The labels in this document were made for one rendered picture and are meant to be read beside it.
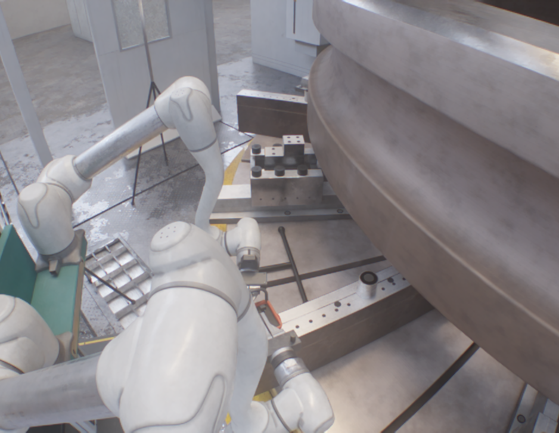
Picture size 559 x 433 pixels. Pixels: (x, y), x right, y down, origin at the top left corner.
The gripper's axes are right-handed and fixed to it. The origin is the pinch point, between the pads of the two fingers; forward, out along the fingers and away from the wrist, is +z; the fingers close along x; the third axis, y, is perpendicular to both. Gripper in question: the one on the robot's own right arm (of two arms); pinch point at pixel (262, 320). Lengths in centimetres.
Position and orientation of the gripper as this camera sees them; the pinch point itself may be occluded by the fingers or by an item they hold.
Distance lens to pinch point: 115.9
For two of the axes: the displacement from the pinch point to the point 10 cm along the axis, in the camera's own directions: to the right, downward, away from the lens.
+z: -4.3, -5.8, 6.9
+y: 0.0, -7.6, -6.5
